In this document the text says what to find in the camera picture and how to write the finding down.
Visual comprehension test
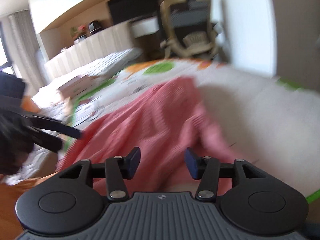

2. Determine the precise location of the black computer monitor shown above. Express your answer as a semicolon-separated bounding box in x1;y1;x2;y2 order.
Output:
107;0;158;24

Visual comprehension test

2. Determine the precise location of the beige mesh office chair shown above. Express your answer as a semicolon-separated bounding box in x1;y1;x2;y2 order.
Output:
159;0;219;60

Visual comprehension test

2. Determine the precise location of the black round speaker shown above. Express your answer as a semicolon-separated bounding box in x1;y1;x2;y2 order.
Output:
88;20;103;35

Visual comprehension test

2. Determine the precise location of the pink knit sweater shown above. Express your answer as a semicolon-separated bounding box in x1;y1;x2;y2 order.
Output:
58;76;241;193

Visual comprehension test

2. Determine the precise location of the cartoon animal play mat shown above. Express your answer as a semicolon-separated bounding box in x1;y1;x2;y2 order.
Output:
32;57;320;203

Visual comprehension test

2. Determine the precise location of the red potted plant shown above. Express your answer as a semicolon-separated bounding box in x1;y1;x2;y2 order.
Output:
70;24;87;41

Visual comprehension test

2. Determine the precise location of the pink cardboard box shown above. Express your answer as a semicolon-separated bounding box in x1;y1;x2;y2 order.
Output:
57;75;97;99

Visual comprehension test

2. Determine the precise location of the white quilted pillow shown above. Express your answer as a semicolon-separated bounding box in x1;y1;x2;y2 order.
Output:
81;48;143;78

